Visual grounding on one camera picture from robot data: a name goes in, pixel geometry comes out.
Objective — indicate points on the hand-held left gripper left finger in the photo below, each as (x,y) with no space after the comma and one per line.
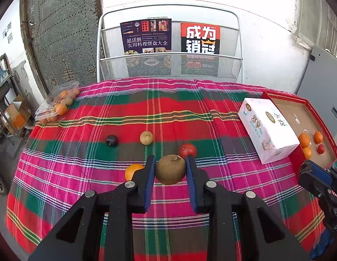
(149,180)

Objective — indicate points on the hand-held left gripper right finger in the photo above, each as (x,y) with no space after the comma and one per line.
(191,186)

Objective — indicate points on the large brown pear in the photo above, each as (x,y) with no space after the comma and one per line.
(170,170)

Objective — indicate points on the red tomato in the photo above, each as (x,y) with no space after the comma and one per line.
(321,148)
(188,149)

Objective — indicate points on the large orange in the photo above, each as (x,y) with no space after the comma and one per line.
(304,140)

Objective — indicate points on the small brown pear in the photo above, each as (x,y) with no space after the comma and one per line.
(146,137)

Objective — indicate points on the dark purple plum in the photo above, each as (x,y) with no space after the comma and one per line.
(112,140)

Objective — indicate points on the red cardboard box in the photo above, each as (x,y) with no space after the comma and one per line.
(301,114)

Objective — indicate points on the pink white tissue pack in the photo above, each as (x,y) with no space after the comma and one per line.
(266,133)

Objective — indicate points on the red green plaid tablecloth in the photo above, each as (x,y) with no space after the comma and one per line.
(76,168)

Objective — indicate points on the pile of small brown produce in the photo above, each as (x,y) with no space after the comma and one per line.
(68,101)

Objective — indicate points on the silver metal mesh rack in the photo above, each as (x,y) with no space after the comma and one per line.
(114,68)

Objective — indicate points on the clear plastic clamshell container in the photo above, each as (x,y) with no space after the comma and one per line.
(47,100)

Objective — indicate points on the dark purple cookbook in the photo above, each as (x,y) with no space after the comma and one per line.
(146,35)

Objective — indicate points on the red and black book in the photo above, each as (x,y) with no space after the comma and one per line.
(201,36)

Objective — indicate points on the white framed window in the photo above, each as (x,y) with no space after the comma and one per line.
(321,13)

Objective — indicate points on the grey studded metal door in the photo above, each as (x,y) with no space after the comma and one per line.
(62,32)

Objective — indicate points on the white wall notice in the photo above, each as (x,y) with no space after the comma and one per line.
(9,32)

